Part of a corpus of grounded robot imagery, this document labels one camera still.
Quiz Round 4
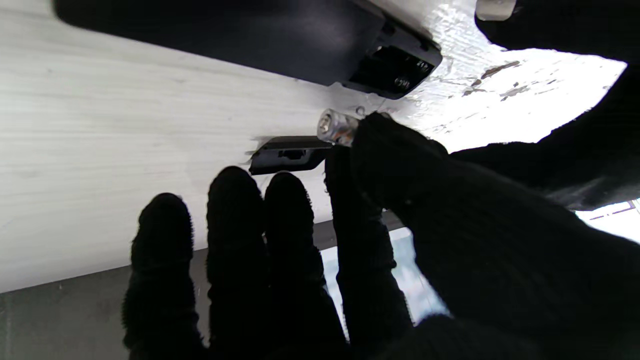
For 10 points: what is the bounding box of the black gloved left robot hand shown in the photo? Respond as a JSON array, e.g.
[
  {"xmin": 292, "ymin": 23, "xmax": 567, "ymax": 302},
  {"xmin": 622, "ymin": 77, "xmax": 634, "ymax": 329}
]
[{"xmin": 450, "ymin": 0, "xmax": 640, "ymax": 212}]

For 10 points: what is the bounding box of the black battery cover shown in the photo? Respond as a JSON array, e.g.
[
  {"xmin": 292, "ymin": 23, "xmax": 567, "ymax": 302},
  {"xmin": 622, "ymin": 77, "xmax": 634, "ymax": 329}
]
[{"xmin": 247, "ymin": 135, "xmax": 335, "ymax": 176}]

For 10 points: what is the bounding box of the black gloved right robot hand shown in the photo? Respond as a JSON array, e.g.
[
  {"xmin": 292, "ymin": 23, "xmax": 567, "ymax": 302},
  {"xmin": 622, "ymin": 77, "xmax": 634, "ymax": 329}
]
[{"xmin": 122, "ymin": 112, "xmax": 640, "ymax": 360}]

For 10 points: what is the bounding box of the silver AAA battery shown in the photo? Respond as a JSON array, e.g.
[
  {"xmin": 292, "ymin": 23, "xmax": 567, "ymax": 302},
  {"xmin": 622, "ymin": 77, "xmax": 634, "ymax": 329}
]
[{"xmin": 316, "ymin": 108, "xmax": 362, "ymax": 147}]

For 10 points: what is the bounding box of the black remote control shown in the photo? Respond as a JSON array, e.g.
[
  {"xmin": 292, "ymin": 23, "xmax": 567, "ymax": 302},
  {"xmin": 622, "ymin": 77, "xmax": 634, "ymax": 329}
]
[{"xmin": 52, "ymin": 0, "xmax": 444, "ymax": 100}]

